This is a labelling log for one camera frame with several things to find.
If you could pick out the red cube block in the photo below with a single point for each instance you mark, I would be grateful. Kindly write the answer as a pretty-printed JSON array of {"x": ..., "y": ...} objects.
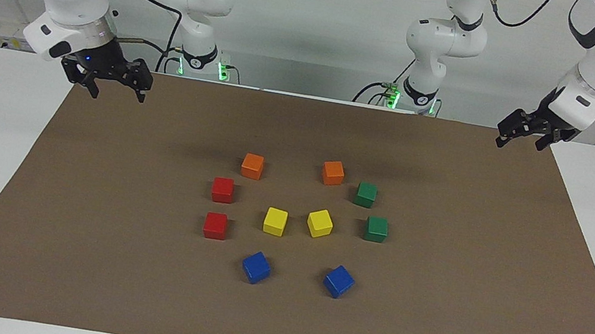
[
  {"x": 215, "y": 226},
  {"x": 222, "y": 190}
]

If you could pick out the green cube block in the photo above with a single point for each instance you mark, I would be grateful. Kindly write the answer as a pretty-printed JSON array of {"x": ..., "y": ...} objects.
[
  {"x": 365, "y": 195},
  {"x": 376, "y": 230}
]

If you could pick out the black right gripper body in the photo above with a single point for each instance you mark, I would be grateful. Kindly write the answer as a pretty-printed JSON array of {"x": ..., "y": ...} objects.
[{"x": 109, "y": 66}]

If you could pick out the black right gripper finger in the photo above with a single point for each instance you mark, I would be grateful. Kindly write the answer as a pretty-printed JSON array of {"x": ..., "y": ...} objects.
[
  {"x": 92, "y": 88},
  {"x": 141, "y": 93}
]

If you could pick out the yellow cube block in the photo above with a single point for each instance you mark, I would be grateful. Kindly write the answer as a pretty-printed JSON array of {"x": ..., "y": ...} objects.
[
  {"x": 319, "y": 223},
  {"x": 275, "y": 222}
]

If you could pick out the orange cube block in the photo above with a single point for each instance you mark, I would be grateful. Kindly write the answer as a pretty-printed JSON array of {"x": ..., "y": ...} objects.
[
  {"x": 252, "y": 167},
  {"x": 333, "y": 173}
]

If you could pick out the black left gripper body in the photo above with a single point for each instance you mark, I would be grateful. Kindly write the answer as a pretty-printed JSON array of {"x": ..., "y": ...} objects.
[{"x": 540, "y": 123}]

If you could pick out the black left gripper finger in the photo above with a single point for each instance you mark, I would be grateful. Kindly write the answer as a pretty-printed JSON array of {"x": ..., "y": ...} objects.
[
  {"x": 503, "y": 140},
  {"x": 544, "y": 142}
]

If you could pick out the white power strip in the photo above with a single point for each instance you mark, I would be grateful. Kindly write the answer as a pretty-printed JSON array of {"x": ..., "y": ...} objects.
[{"x": 12, "y": 31}]

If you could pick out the blue cube block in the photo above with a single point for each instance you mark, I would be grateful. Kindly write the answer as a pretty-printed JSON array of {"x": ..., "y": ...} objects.
[
  {"x": 256, "y": 268},
  {"x": 338, "y": 282}
]

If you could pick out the brown table mat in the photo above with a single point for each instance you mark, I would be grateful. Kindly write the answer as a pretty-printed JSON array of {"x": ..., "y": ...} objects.
[{"x": 430, "y": 310}]

